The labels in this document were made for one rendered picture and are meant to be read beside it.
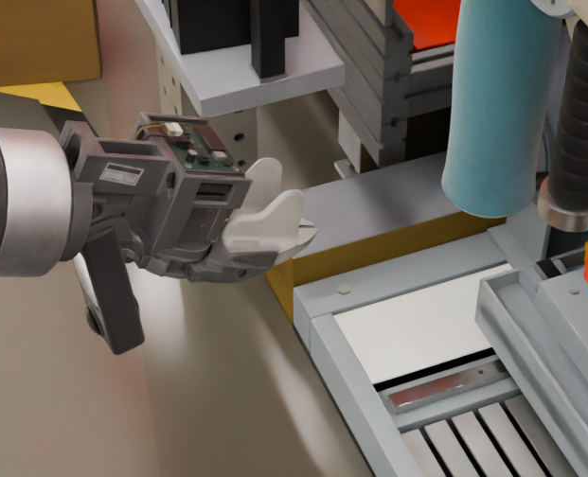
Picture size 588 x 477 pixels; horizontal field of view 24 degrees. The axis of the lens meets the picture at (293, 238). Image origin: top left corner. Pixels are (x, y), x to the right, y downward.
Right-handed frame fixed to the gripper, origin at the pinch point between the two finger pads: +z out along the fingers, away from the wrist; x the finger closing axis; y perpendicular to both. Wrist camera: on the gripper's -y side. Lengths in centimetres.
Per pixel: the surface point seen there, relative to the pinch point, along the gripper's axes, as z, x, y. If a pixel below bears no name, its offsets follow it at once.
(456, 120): 27.1, 16.9, 0.8
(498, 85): 25.7, 13.2, 6.9
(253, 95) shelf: 26, 45, -15
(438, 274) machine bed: 64, 41, -37
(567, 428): 59, 9, -33
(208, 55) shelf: 24, 52, -15
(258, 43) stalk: 25, 45, -9
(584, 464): 59, 5, -35
